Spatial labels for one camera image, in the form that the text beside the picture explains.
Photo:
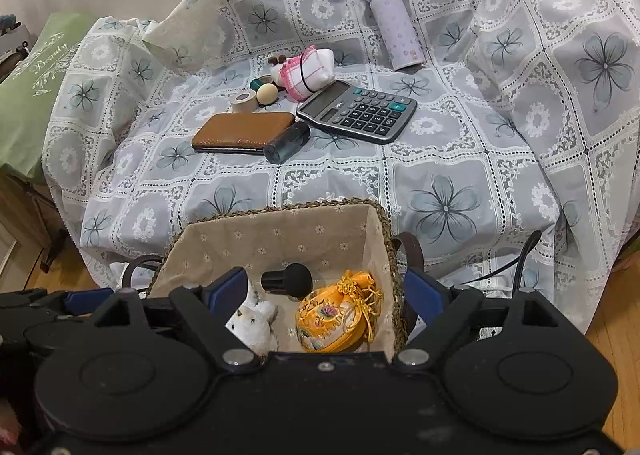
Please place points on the green printed pillow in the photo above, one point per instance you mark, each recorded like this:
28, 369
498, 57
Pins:
35, 100

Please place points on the wooden egg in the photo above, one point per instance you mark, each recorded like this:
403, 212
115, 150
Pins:
266, 95

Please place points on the black foam-tipped stick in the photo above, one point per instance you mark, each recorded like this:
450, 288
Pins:
297, 280

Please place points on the pink and white cloth bundle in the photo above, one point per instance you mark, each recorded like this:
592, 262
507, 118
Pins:
315, 67

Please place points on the woven basket with floral lining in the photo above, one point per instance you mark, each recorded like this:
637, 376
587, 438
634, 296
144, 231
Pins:
300, 235

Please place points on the purple thermos bottle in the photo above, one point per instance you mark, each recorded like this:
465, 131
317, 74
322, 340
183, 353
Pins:
397, 25

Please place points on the beige tape roll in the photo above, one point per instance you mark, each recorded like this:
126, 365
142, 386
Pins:
252, 105

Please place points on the brown wooden beads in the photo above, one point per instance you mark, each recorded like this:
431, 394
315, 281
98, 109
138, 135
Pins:
276, 59

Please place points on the brown leather wallet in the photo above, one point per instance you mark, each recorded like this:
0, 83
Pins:
240, 132

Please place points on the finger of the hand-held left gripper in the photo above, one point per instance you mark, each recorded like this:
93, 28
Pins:
82, 301

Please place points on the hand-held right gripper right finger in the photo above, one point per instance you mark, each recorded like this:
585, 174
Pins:
425, 292

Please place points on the black metal stand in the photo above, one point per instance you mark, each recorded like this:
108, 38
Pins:
48, 255

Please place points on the white plush toy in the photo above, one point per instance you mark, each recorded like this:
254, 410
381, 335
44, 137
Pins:
255, 320

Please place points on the green tape roll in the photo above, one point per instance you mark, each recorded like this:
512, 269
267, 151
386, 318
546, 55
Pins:
259, 83

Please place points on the grey desk calculator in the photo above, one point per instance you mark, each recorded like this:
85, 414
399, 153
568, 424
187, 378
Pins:
360, 110

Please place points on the dark glass bottle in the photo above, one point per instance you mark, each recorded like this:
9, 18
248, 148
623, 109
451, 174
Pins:
287, 142

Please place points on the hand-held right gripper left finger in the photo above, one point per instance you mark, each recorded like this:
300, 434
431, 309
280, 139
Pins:
227, 292

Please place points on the grey floral lace blanket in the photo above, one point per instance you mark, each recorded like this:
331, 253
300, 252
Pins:
450, 160

